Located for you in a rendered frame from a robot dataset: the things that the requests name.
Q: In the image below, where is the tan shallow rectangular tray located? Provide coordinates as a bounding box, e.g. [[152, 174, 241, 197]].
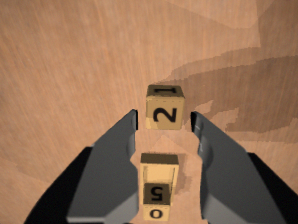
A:
[[140, 153, 179, 206]]

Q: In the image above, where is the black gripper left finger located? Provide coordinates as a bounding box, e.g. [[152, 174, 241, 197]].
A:
[[23, 109, 139, 224]]

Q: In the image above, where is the tan cube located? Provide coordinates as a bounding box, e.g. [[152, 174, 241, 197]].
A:
[[146, 85, 185, 130], [143, 183, 171, 221]]

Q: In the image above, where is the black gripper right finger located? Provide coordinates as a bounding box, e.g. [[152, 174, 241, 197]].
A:
[[190, 111, 298, 224]]

